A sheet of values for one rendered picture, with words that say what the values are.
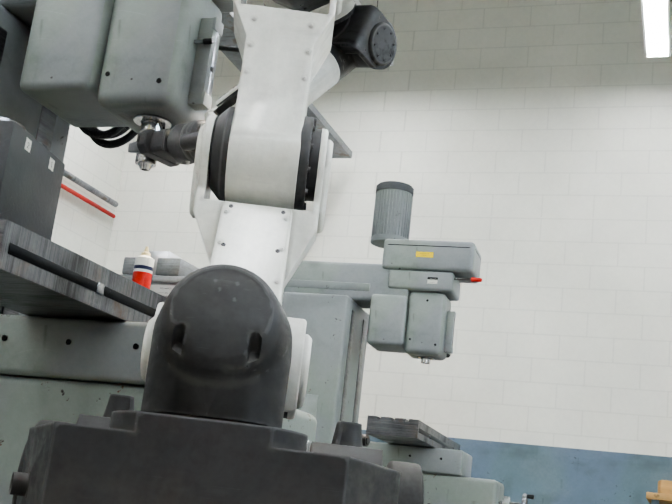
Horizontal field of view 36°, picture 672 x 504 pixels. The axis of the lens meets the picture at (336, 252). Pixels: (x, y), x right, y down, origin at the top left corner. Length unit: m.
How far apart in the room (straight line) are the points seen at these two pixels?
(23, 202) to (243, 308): 0.87
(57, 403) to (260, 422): 1.06
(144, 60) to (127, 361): 0.68
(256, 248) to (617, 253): 7.38
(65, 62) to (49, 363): 0.69
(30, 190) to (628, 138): 7.51
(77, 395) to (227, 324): 1.04
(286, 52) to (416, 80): 8.00
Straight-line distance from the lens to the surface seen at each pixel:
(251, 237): 1.45
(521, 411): 8.54
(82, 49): 2.37
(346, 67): 2.00
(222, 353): 1.04
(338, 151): 9.08
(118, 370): 2.01
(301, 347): 1.23
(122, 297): 2.01
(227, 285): 1.07
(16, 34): 2.58
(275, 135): 1.49
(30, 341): 2.13
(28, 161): 1.88
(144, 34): 2.33
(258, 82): 1.55
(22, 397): 2.13
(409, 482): 1.53
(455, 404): 8.64
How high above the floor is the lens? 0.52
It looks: 14 degrees up
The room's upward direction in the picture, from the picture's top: 7 degrees clockwise
